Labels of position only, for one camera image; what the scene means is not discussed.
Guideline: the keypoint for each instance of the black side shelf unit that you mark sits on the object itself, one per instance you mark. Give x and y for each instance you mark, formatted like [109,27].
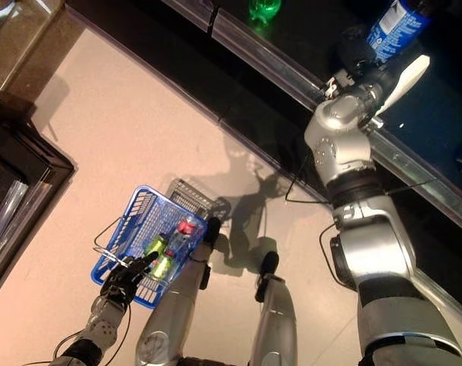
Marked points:
[17,171]

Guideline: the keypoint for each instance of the black metal shelf board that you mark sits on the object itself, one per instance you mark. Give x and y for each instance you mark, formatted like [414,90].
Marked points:
[425,114]

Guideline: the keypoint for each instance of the small Pepsi cola bottle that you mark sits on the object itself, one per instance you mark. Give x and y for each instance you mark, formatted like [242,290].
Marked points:
[395,30]

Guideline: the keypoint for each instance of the red-capped clear water bottle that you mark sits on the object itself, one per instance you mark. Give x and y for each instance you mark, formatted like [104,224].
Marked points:
[185,228]

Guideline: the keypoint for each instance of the black base shelf board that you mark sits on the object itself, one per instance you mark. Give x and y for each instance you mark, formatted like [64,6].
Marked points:
[254,84]

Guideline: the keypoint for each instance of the dark robot pelvis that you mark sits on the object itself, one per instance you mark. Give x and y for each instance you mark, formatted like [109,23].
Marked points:
[215,361]

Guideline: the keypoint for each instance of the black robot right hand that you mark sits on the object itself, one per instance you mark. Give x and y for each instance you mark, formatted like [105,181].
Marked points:
[353,47]

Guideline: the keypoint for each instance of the blue plastic shopping basket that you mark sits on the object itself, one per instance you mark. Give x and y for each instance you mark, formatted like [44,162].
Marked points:
[147,213]

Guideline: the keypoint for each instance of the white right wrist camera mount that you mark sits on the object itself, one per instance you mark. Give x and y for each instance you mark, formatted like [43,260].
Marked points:
[406,80]

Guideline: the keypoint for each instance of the green Sprite bottle yellow cap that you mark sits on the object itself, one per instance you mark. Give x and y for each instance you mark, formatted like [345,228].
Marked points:
[263,13]

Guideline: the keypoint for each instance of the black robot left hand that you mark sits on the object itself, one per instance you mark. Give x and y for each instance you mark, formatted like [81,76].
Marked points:
[120,282]

